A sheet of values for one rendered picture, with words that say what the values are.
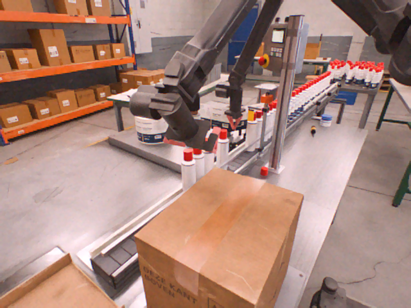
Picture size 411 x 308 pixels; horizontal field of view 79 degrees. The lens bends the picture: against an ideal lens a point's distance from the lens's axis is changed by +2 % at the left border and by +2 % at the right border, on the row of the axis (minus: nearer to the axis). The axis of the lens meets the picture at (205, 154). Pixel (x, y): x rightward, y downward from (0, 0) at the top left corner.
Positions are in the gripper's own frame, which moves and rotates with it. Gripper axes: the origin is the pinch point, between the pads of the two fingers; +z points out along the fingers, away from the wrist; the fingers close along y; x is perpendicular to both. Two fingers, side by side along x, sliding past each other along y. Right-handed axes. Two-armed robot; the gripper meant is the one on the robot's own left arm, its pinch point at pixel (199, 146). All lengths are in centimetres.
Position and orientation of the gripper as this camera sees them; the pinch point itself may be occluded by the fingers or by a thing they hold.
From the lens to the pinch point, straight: 66.6
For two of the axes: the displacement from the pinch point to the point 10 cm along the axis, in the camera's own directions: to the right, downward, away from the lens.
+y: -8.9, -1.9, 4.1
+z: 3.0, 4.3, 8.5
